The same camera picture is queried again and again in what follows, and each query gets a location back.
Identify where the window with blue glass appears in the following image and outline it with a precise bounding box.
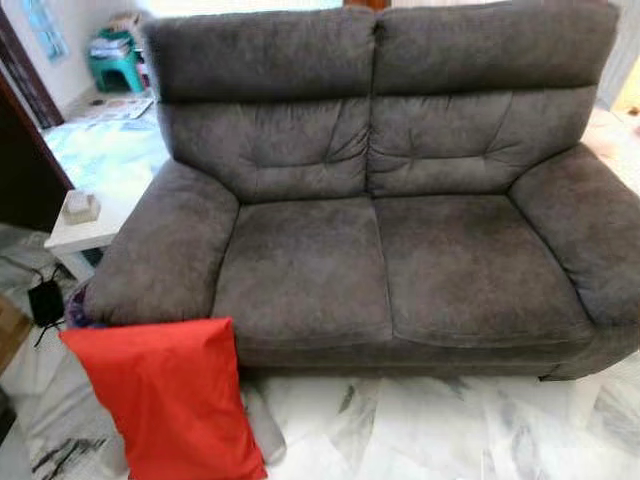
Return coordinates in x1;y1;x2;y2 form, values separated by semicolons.
22;0;69;61

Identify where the purple cloth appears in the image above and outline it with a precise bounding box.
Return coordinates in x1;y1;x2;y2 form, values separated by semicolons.
65;285;101;330

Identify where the grey fabric two-seat sofa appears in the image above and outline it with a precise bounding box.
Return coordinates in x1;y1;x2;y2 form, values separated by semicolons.
85;0;640;382

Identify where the dark wooden cabinet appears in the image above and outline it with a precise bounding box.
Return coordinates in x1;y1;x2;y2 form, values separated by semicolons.
0;75;74;234

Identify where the small black bag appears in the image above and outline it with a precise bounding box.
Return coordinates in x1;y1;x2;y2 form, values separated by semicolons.
28;265;67;347

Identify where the green plastic stool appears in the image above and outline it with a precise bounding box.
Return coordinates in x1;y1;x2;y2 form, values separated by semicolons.
87;30;147;94

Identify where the printed floor mat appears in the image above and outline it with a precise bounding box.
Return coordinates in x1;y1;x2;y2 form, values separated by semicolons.
70;95;157;124

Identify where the beige tissue box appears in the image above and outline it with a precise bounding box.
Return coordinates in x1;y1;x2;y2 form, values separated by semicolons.
60;190;102;226

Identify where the white side table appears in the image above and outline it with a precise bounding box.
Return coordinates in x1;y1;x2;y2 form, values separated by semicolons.
45;183;153;282

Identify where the red pillow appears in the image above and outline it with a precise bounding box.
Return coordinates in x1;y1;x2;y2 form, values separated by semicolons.
60;317;269;480

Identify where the dark brown door frame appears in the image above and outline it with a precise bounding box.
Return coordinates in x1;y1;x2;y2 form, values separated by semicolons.
0;10;64;130

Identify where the stack of papers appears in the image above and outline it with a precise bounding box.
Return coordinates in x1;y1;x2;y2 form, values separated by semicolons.
90;35;132;60

